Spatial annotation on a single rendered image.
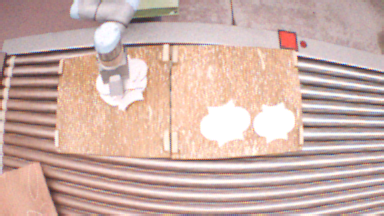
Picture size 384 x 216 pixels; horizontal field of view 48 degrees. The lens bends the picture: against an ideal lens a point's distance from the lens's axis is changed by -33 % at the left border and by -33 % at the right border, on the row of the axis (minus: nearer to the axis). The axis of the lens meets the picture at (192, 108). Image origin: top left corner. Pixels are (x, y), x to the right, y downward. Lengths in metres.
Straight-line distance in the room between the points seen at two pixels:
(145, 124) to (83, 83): 0.27
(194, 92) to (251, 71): 0.18
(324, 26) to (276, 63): 1.27
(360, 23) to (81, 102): 1.97
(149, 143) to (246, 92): 0.32
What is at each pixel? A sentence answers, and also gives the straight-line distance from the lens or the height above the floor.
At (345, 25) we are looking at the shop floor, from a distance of 3.15.
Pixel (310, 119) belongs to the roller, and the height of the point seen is 0.92.
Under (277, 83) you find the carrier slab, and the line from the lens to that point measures 1.83.
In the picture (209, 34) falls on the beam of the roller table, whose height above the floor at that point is 0.92.
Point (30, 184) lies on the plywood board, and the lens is 1.73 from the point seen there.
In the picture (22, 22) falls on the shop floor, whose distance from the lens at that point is 3.31.
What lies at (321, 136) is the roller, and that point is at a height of 0.92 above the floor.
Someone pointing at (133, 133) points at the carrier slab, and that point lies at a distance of 1.78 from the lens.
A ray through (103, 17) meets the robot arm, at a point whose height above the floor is 1.33.
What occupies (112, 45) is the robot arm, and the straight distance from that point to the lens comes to 1.44.
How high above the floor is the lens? 2.63
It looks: 71 degrees down
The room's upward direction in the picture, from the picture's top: 4 degrees counter-clockwise
